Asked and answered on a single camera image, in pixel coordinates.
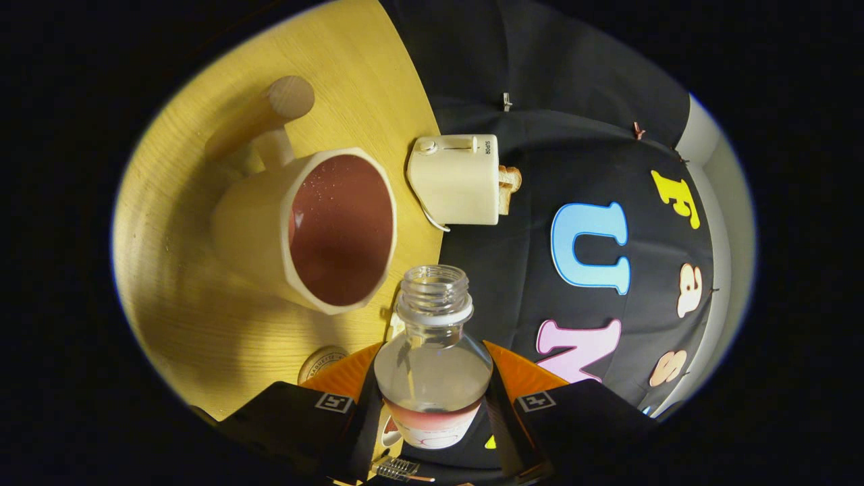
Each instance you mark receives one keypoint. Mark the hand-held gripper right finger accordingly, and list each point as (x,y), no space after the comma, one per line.
(580,425)

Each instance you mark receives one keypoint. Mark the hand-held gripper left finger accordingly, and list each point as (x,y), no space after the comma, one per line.
(290,418)

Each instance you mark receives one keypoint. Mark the round wooden coaster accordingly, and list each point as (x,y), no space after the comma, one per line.
(320,361)

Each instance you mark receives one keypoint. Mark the clear juice bottle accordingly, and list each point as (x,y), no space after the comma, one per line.
(432,371)

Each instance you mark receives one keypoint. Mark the wooden table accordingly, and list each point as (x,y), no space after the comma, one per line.
(202,337)

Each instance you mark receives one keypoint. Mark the toast slice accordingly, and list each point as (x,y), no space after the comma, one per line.
(511,179)
(504,201)

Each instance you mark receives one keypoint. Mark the black backdrop cloth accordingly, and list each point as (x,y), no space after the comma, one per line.
(540,155)

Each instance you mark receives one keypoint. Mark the white toaster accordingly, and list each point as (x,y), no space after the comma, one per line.
(455,182)

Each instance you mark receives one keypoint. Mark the red clip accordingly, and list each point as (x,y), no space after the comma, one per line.
(638,130)

